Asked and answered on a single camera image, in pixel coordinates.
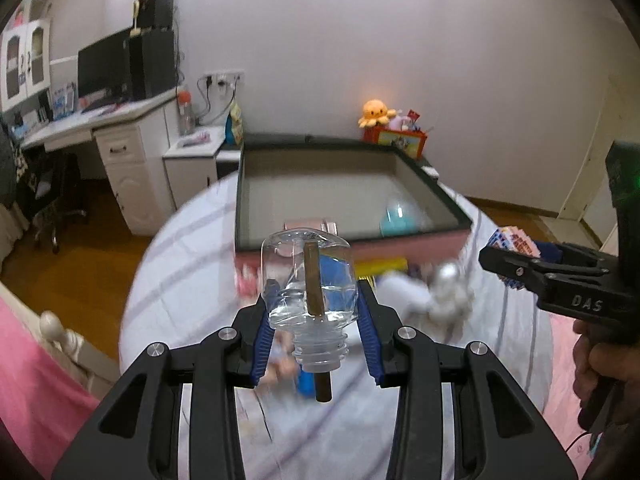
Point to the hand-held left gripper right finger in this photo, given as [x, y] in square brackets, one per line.
[370, 345]

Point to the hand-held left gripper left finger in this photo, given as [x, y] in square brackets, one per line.
[261, 355]

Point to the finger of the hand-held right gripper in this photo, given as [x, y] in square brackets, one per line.
[550, 251]
[505, 260]

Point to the clear glass bottle with stick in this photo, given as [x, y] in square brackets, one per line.
[290, 310]

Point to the yellow highlighter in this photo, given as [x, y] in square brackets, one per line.
[382, 266]

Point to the pink storage box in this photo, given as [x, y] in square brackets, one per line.
[300, 185]

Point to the person's right hand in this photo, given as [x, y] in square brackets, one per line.
[590, 355]

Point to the small blue item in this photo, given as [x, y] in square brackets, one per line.
[306, 385]

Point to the white and silver figurine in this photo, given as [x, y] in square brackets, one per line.
[450, 295]

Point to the white door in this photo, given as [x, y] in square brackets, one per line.
[590, 185]

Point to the pink toy block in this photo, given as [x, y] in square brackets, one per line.
[246, 285]

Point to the light blue plastic toy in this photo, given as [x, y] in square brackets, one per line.
[397, 220]

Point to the red toy box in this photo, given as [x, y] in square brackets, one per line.
[400, 142]

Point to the pink plush toy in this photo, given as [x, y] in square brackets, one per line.
[400, 121]

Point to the white nightstand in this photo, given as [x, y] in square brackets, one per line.
[190, 170]

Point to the orange octopus plush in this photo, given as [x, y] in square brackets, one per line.
[375, 110]

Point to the small pink items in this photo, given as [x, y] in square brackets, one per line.
[195, 138]

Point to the blue yellow snack bag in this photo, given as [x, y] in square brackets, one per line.
[235, 127]

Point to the pink blanket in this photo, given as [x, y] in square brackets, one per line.
[30, 385]

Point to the white desk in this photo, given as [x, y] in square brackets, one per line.
[125, 147]

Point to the clear bottle orange cap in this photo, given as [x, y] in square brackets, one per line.
[186, 115]

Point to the black office chair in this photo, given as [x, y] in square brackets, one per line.
[50, 180]

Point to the black and white backpack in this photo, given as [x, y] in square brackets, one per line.
[10, 170]

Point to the black computer tower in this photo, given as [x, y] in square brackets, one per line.
[152, 62]

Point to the blue printed card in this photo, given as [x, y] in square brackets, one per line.
[64, 100]

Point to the black monitor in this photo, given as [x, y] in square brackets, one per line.
[102, 67]

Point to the black speaker box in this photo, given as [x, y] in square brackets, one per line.
[156, 10]

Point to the cream figurine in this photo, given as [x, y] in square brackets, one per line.
[136, 15]

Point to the white cabinet with glass doors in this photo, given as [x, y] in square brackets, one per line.
[12, 60]

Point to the white bed post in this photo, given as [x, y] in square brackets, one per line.
[52, 322]

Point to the white wall outlet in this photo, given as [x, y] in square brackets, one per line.
[225, 77]

